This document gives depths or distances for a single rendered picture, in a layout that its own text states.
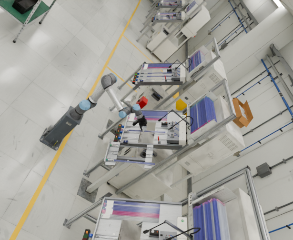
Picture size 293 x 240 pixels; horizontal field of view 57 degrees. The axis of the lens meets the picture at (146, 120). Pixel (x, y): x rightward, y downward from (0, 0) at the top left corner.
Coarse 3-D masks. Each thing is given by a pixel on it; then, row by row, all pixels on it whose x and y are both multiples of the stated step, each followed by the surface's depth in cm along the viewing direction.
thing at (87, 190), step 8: (128, 160) 288; (120, 168) 296; (104, 176) 310; (112, 176) 306; (80, 184) 327; (88, 184) 335; (96, 184) 317; (80, 192) 320; (88, 192) 328; (96, 192) 337; (88, 200) 323
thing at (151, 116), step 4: (144, 112) 356; (148, 112) 356; (152, 112) 355; (156, 112) 355; (160, 112) 355; (164, 112) 354; (128, 116) 350; (132, 116) 350; (148, 116) 349; (152, 116) 348; (156, 116) 348; (160, 116) 348; (128, 120) 343; (132, 120) 342; (148, 120) 341; (152, 120) 341; (156, 120) 341; (164, 120) 340
